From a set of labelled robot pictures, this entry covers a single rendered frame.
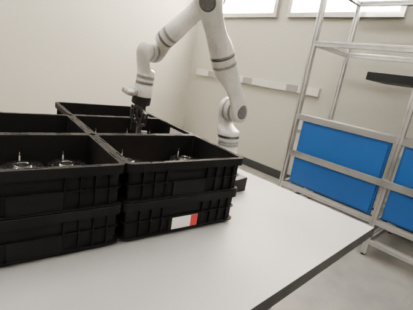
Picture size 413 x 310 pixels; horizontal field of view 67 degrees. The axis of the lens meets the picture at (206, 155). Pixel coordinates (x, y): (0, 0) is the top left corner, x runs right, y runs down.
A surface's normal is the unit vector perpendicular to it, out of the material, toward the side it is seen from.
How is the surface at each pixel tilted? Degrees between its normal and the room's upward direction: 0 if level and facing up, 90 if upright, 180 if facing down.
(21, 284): 0
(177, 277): 0
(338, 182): 90
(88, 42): 90
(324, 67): 90
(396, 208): 90
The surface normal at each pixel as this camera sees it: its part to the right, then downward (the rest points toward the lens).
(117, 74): 0.68, 0.29
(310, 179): -0.72, 0.07
